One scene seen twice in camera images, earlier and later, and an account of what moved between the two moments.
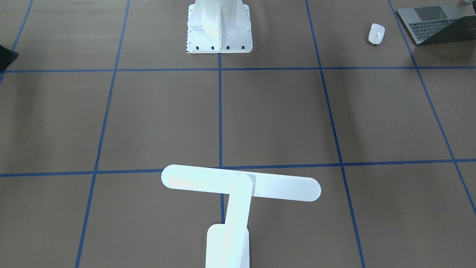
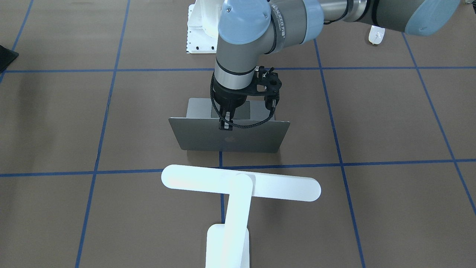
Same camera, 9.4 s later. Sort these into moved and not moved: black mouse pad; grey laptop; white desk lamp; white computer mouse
Moved: grey laptop
Not moved: white desk lamp; white computer mouse; black mouse pad
